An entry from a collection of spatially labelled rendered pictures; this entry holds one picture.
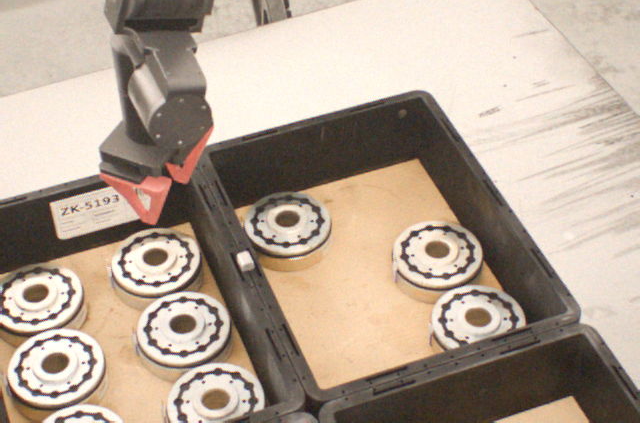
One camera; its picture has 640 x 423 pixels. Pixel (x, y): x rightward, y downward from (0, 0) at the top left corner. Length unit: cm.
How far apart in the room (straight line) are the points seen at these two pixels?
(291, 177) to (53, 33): 179
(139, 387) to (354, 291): 27
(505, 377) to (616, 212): 52
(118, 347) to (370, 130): 40
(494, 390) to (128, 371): 39
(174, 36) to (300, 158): 49
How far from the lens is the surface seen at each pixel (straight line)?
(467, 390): 137
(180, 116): 113
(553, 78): 204
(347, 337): 149
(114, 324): 153
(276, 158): 161
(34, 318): 151
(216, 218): 148
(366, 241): 159
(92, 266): 159
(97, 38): 332
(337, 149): 163
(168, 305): 150
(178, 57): 114
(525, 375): 139
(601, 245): 179
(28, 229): 157
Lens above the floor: 197
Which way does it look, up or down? 44 degrees down
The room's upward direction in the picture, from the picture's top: 2 degrees counter-clockwise
